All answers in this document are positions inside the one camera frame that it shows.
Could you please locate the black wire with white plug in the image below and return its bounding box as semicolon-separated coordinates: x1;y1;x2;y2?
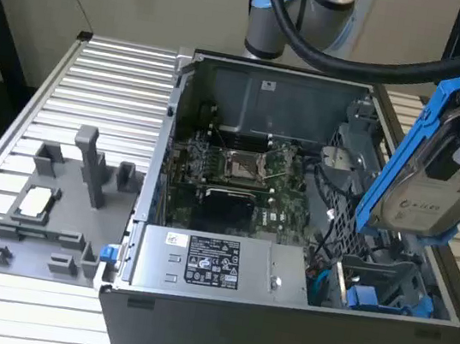
311;209;338;257

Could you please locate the blue case latch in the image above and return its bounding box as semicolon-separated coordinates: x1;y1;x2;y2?
98;243;120;265

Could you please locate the black graphics card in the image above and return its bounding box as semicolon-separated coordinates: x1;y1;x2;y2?
188;180;274;241

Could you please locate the silver metal bracket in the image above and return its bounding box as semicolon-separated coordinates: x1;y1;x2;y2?
316;144;368;175

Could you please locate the open black PC case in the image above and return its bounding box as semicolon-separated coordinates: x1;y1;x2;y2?
90;39;460;344

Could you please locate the grey perforated drive cage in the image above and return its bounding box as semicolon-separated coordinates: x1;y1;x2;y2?
295;93;397;258

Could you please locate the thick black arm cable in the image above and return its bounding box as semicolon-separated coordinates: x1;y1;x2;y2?
242;0;460;96

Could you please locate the grey plastic parts rack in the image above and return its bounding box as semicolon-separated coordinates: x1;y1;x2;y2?
0;111;152;294

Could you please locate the silver CPU chip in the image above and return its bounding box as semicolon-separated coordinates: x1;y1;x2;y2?
18;183;57;220

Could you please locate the silver power supply unit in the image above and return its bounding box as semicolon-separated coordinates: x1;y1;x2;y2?
128;222;317;312

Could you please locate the green motherboard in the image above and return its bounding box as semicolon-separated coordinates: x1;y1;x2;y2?
158;122;334;251

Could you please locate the CPU socket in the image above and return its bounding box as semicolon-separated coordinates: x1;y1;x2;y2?
218;145;275;187

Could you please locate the blue data wire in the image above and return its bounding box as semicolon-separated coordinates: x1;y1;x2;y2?
308;264;333;306

